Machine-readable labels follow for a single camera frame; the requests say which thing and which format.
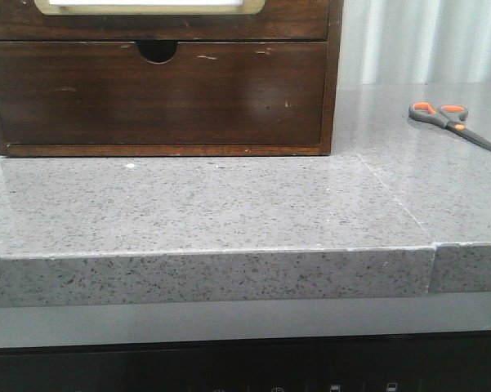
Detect orange grey scissors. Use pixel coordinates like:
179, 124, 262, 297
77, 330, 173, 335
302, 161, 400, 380
408, 102, 491, 152

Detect dark wooden drawer cabinet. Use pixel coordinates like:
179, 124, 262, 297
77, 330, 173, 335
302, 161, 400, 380
0, 1, 342, 157

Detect white curtain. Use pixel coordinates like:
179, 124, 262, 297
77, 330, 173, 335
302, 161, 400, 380
339, 1, 491, 88

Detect black appliance control panel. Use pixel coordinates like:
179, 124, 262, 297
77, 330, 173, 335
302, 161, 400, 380
0, 332, 491, 391

